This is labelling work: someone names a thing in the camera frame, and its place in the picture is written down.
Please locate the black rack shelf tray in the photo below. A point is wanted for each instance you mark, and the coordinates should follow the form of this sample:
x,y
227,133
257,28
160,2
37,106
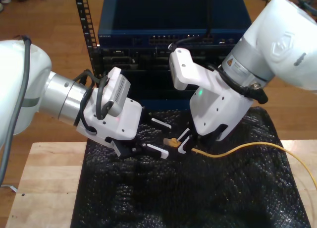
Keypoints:
x,y
158,89

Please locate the black bubble wrap mat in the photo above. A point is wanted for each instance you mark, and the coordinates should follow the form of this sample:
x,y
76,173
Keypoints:
x,y
173,193

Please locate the black rack server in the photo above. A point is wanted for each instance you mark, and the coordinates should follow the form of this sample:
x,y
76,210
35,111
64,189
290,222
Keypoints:
x,y
148,59

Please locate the blue rack base plate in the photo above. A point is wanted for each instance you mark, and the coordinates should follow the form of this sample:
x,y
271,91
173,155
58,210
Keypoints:
x,y
163,104

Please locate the blue network switch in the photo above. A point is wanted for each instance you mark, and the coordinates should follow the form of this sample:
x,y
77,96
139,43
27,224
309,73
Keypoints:
x,y
161,15

